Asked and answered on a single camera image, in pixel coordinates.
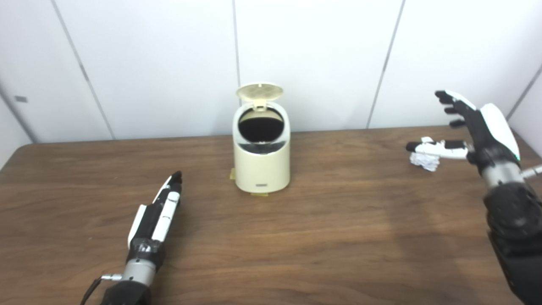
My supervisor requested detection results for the cream-colored plastic bin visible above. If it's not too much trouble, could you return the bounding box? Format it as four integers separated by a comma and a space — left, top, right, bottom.
232, 100, 291, 194

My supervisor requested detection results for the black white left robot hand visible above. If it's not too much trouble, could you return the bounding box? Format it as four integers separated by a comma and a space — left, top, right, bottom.
127, 171, 183, 272

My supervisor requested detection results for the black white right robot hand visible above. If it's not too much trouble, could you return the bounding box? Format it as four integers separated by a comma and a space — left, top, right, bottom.
406, 90, 521, 176

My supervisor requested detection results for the round cream bin lid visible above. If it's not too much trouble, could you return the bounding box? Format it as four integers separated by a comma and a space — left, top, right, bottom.
236, 83, 284, 111

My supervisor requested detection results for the white paper ball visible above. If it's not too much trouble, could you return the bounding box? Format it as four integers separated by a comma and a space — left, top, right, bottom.
409, 136, 441, 172

